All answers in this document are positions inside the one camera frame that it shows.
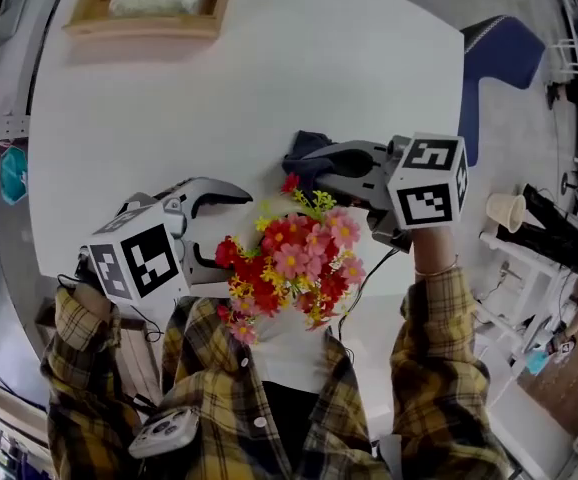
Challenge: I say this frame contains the teal waste bin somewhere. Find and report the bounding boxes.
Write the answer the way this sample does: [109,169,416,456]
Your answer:
[0,146,29,205]

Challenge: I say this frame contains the blue chair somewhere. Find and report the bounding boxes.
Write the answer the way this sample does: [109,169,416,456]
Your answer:
[457,15,548,169]

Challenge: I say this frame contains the person's white trousers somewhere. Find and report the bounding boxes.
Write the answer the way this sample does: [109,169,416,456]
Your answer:
[248,312,331,394]

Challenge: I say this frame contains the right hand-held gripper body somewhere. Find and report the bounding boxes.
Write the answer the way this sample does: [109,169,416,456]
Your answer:
[368,131,470,254]

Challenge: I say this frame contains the wooden slatted board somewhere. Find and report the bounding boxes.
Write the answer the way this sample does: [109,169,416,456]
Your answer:
[36,297,163,405]

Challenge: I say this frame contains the dark blue wiping cloth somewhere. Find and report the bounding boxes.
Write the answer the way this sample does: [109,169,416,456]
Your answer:
[281,129,343,182]

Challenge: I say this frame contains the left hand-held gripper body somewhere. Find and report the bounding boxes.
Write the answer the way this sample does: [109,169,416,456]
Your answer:
[76,180,193,305]

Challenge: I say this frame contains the thin wrist bracelet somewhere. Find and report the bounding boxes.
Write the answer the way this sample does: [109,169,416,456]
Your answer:
[413,255,460,277]

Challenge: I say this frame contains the red pink flower bouquet pot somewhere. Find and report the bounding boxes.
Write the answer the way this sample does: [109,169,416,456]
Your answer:
[214,171,368,345]

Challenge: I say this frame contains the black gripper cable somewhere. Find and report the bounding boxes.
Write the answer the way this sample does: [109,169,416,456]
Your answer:
[337,246,401,342]

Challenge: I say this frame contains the white side table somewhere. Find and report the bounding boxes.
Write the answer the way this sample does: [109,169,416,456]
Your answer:
[478,231,570,352]

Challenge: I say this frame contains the person's right forearm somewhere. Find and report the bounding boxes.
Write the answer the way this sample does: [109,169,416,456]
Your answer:
[391,225,490,419]

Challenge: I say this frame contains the wooden tissue box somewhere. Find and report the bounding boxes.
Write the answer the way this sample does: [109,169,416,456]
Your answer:
[62,0,238,40]

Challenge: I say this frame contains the person's plaid shirt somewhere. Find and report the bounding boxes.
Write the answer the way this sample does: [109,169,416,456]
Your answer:
[41,267,514,480]

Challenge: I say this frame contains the white smartphone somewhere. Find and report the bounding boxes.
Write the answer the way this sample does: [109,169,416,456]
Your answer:
[127,406,201,460]

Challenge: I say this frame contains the person's left forearm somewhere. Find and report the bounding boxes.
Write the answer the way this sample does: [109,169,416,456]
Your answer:
[41,280,123,412]

